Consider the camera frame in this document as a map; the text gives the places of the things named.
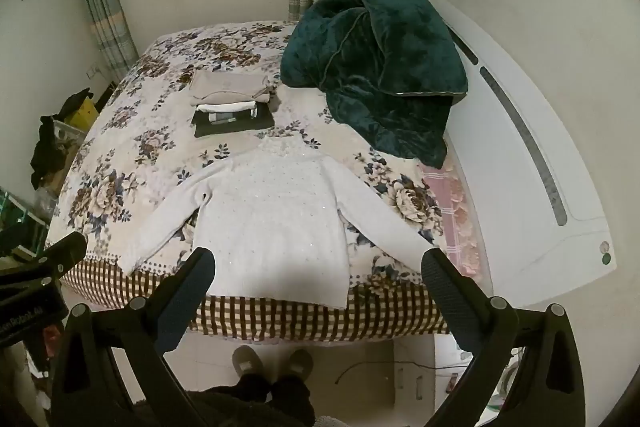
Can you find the yellow box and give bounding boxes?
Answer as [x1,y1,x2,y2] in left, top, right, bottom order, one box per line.
[65,99,98,138]

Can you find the white bed headboard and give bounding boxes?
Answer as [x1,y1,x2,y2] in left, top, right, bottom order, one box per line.
[415,0,613,275]

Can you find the grey slipper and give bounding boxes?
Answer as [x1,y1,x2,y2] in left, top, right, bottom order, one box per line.
[231,345,263,378]
[284,348,315,380]

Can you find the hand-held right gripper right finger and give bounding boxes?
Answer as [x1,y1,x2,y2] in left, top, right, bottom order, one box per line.
[421,248,586,427]

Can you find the white plastic crate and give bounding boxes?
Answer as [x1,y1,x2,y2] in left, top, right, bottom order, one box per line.
[47,119,86,158]

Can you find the green wire rack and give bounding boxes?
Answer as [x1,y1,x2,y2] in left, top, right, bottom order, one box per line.
[0,187,51,258]

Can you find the black cloth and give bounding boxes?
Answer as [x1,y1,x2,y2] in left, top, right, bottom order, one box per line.
[30,88,91,188]

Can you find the thin floor cable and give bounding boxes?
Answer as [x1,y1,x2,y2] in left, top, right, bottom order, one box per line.
[335,359,438,385]

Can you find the dark green plush blanket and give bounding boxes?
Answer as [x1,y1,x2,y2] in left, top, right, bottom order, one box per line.
[280,0,469,170]

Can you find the floral bed sheet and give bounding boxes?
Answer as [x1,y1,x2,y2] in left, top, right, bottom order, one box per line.
[45,21,488,343]

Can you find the pink lace pillow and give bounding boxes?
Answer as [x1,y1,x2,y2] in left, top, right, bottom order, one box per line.
[417,157,493,288]

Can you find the person's dark trouser legs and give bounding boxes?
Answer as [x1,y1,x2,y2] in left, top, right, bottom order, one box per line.
[130,372,321,427]

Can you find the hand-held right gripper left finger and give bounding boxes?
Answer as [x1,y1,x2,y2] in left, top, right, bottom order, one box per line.
[50,247,217,427]

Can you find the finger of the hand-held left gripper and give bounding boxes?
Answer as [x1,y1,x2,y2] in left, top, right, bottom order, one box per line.
[35,232,87,283]

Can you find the beige folded garment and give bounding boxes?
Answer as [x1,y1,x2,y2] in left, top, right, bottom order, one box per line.
[187,69,273,108]

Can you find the white folded garment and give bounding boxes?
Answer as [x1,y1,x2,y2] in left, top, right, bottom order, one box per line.
[196,101,258,124]

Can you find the white knit sweater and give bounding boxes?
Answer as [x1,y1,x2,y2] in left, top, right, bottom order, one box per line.
[120,134,441,310]

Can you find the dark folded garment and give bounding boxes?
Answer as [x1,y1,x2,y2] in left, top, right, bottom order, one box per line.
[191,104,275,138]

